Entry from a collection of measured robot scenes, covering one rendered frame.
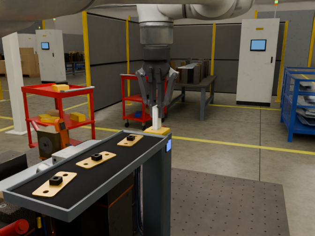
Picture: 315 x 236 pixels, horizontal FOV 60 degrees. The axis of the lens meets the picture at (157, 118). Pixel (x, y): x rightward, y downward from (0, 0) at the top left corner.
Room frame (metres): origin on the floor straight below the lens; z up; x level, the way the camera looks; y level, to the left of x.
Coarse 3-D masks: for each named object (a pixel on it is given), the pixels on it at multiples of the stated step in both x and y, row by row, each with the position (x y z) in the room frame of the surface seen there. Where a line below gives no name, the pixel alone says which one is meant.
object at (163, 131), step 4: (148, 128) 0.77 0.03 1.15; (152, 128) 0.77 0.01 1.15; (160, 128) 0.77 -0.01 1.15; (164, 128) 0.77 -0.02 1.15; (168, 128) 0.77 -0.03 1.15; (144, 132) 0.75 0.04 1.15; (148, 132) 0.75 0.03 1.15; (152, 132) 0.74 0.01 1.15; (156, 132) 0.74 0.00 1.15; (160, 132) 0.74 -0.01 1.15; (164, 132) 0.74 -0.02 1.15; (168, 132) 0.77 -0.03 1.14
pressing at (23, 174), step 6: (78, 144) 1.07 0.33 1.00; (84, 144) 1.06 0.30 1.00; (90, 144) 1.06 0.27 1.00; (42, 162) 0.88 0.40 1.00; (48, 162) 0.88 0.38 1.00; (30, 168) 0.83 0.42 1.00; (36, 168) 0.83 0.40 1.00; (18, 174) 0.79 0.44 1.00; (24, 174) 0.79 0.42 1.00; (30, 174) 0.79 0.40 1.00; (0, 180) 0.75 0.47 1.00; (6, 180) 0.75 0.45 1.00; (12, 180) 0.75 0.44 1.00; (18, 180) 0.75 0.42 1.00; (0, 186) 0.71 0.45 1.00; (6, 186) 0.71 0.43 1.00
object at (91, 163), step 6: (96, 156) 0.52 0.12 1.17; (102, 156) 0.54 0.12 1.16; (108, 156) 0.54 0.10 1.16; (114, 156) 0.54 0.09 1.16; (78, 162) 0.51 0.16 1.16; (84, 162) 0.51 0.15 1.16; (90, 162) 0.51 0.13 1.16; (96, 162) 0.51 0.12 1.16; (102, 162) 0.51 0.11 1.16; (84, 168) 0.49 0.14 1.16; (90, 168) 0.49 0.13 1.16
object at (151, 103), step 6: (150, 72) 0.75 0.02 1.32; (150, 78) 0.76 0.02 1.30; (150, 84) 0.76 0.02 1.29; (156, 84) 0.78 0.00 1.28; (150, 90) 0.76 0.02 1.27; (156, 90) 0.78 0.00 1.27; (150, 96) 0.76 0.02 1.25; (156, 96) 0.78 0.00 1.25; (150, 102) 0.76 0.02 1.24; (156, 102) 0.78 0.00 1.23
